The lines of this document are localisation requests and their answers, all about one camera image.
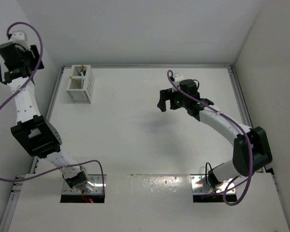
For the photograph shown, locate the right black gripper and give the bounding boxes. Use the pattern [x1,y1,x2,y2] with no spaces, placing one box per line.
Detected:
[158,87,189,112]

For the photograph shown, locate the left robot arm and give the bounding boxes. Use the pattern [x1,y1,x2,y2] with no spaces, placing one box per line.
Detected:
[0,42,89,192]

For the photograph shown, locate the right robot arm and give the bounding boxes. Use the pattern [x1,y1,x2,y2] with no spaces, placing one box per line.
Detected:
[157,79,273,187]

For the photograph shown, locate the white two-slot organizer box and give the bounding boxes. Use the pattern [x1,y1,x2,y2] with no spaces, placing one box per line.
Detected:
[66,65,95,103]

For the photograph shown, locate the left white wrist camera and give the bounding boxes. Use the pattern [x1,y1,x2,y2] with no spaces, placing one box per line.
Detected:
[8,31,29,49]

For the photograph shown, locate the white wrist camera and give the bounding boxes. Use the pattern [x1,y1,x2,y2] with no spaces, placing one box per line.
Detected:
[173,73,185,87]
[8,31,29,49]

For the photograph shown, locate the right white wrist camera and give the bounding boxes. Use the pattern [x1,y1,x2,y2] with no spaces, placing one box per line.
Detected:
[173,73,185,87]

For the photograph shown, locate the aluminium frame rail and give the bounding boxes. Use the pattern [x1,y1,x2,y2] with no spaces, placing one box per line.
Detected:
[228,65,266,172]

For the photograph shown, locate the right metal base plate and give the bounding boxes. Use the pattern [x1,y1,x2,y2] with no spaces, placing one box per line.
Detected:
[190,174,232,196]

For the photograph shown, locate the metal base plate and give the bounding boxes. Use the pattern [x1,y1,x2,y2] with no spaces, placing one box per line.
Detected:
[61,174,106,195]
[190,174,232,196]

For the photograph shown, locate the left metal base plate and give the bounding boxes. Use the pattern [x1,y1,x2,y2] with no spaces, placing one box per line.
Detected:
[61,174,106,195]

